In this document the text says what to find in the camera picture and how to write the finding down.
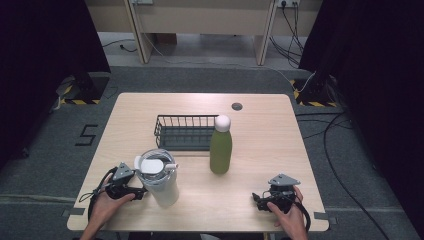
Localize person's right hand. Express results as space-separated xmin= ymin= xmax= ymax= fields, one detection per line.
xmin=266 ymin=185 xmax=309 ymax=236

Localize bundle of black hanging cables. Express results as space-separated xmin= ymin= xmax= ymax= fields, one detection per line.
xmin=268 ymin=0 xmax=306 ymax=68

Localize black stand base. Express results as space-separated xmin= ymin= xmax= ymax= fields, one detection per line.
xmin=289 ymin=75 xmax=340 ymax=108
xmin=55 ymin=71 xmax=112 ymax=106

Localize white wall power outlet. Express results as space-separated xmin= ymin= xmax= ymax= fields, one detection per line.
xmin=276 ymin=0 xmax=301 ymax=9

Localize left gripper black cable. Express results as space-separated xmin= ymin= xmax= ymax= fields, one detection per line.
xmin=78 ymin=166 xmax=118 ymax=222

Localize grey tape strip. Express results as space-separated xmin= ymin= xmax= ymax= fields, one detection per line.
xmin=313 ymin=211 xmax=338 ymax=225
xmin=61 ymin=207 xmax=86 ymax=218

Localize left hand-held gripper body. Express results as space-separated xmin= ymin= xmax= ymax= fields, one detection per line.
xmin=104 ymin=162 xmax=137 ymax=201

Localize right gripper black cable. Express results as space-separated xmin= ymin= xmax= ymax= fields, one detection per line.
xmin=294 ymin=199 xmax=312 ymax=233

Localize short black floor cable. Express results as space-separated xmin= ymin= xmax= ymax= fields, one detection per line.
xmin=101 ymin=38 xmax=138 ymax=54

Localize beige background desk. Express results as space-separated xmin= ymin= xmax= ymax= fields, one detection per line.
xmin=84 ymin=0 xmax=323 ymax=66

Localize long black floor cables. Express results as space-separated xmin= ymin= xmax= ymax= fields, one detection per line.
xmin=294 ymin=111 xmax=392 ymax=240

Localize white tumbler with straw lid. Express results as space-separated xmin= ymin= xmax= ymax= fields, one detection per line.
xmin=133 ymin=148 xmax=180 ymax=208

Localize person's left hand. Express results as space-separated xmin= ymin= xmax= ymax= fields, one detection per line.
xmin=89 ymin=176 xmax=136 ymax=228

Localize dark curtain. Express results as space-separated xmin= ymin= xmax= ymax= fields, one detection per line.
xmin=0 ymin=0 xmax=112 ymax=169
xmin=298 ymin=0 xmax=424 ymax=236

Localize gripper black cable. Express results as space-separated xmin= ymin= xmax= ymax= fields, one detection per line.
xmin=294 ymin=199 xmax=312 ymax=233
xmin=78 ymin=166 xmax=118 ymax=222

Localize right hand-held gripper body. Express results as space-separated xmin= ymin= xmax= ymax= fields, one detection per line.
xmin=266 ymin=173 xmax=301 ymax=214

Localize green bottle with white cap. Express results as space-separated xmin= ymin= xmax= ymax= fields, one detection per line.
xmin=209 ymin=114 xmax=233 ymax=175

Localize black wire basket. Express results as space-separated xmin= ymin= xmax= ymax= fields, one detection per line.
xmin=153 ymin=114 xmax=220 ymax=152

